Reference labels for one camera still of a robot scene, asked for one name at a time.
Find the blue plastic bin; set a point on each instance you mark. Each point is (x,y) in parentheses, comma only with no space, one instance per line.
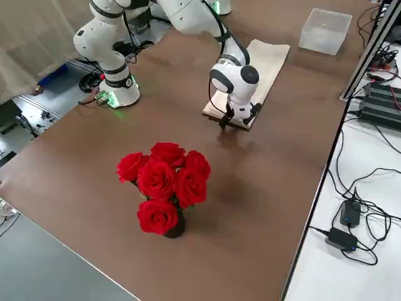
(51,76)

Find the cream-colored tablecloth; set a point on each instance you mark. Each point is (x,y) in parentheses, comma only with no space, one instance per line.
(269,62)

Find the clear plastic box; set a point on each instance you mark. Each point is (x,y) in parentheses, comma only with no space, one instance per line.
(322,34)

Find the black power adapter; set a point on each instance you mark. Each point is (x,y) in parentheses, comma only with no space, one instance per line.
(341,239)
(350,214)

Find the black ribbed power supply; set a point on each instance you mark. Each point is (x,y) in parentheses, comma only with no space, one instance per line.
(382,103)

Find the black vase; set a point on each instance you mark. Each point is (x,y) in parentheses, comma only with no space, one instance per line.
(175,229)

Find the red rose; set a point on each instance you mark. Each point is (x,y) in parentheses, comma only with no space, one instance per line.
(197,163)
(191,188)
(167,153)
(131,166)
(156,180)
(156,218)

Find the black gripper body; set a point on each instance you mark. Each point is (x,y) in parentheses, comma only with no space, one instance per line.
(230,108)

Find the beige curtain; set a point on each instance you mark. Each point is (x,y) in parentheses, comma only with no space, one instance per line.
(31,37)

